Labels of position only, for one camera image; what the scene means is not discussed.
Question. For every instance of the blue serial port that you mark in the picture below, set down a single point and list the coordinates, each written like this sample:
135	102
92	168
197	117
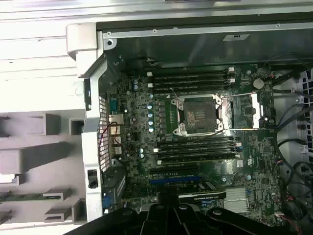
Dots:
113	105

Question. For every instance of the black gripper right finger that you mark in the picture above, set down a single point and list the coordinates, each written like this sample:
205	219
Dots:
188	220

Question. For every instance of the grey parts rack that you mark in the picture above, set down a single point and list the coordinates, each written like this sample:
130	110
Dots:
36	156

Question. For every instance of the open black PC case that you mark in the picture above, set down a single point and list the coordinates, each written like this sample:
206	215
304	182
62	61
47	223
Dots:
195	49

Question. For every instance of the green motherboard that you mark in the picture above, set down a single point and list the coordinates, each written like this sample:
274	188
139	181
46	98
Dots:
256	156

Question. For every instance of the round coin cell battery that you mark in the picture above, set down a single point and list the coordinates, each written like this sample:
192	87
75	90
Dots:
258	83

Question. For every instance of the CPU socket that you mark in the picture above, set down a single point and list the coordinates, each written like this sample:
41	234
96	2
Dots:
195	115

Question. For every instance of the silver port block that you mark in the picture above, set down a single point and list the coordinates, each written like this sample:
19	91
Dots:
115	119

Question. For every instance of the blue expansion slot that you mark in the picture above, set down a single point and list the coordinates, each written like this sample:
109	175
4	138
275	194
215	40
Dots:
171	181

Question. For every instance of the metal socket cover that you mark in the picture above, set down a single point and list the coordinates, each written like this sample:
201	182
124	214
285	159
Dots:
257	110

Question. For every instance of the silver drive cage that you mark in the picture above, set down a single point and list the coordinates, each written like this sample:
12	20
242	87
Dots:
305	84

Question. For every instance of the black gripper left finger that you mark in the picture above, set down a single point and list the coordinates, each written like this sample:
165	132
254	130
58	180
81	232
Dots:
156	220

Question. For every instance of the grey case corner bracket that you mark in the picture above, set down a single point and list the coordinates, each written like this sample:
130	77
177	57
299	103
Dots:
80	36

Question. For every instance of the black graphics card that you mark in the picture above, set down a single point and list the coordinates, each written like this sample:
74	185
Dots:
205	194

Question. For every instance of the green RAM stick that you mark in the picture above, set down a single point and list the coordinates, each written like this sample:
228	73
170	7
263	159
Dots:
22	197

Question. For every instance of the silver finned heatsink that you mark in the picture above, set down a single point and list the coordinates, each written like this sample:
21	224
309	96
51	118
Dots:
236	203

